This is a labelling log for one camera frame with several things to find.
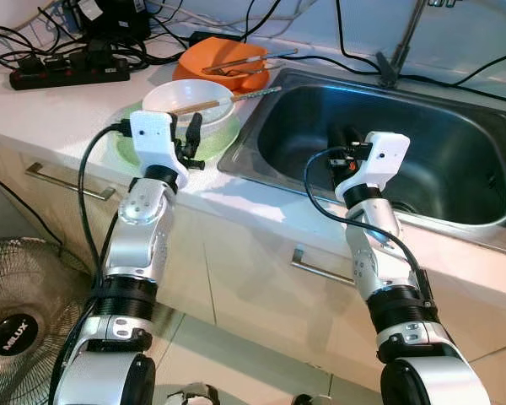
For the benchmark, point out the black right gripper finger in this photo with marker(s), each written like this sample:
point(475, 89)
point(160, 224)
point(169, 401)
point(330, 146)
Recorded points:
point(353, 135)
point(336, 139)

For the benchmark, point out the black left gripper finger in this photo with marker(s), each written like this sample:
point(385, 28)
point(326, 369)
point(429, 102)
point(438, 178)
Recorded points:
point(175, 126)
point(195, 128)

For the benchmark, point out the white bowl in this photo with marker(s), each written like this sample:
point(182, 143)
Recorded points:
point(185, 97)

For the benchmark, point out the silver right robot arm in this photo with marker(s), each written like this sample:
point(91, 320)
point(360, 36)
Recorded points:
point(379, 261)

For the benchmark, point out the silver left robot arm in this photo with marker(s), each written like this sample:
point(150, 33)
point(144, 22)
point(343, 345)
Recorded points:
point(139, 245)

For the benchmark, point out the stainless steel kitchen sink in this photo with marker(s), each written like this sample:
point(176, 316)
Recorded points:
point(455, 143)

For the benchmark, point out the cream kitchen base cabinet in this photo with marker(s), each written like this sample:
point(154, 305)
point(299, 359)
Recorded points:
point(236, 278)

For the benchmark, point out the green plate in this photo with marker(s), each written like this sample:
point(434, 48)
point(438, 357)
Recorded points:
point(219, 139)

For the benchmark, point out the wooden chopstick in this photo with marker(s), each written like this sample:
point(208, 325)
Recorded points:
point(207, 104)
point(228, 102)

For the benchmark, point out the orange bowl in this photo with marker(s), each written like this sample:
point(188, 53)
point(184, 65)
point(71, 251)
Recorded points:
point(194, 80)

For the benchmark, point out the round sink drain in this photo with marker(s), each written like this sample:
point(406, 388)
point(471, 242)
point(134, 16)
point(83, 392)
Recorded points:
point(403, 205)

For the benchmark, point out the dark metal faucet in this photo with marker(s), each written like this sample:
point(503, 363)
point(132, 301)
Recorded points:
point(390, 72)

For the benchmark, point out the long metal utensil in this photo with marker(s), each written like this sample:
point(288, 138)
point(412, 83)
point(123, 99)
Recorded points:
point(253, 59)

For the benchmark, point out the black power strip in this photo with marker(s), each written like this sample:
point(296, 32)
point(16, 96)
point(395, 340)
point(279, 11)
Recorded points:
point(67, 74)

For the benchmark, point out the black power adapter box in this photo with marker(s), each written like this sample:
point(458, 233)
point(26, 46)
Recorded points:
point(114, 18)

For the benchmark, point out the silver black right robot foot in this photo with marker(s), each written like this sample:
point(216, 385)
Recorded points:
point(310, 400)

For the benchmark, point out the black floor fan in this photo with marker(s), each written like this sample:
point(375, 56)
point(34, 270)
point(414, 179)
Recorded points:
point(17, 333)

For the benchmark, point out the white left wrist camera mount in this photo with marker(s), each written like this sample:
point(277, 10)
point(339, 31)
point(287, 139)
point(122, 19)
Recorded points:
point(156, 139)

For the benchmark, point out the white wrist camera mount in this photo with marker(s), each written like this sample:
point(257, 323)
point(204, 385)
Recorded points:
point(156, 139)
point(379, 156)

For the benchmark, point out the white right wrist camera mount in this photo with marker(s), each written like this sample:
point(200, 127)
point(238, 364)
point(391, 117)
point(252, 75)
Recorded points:
point(379, 156)

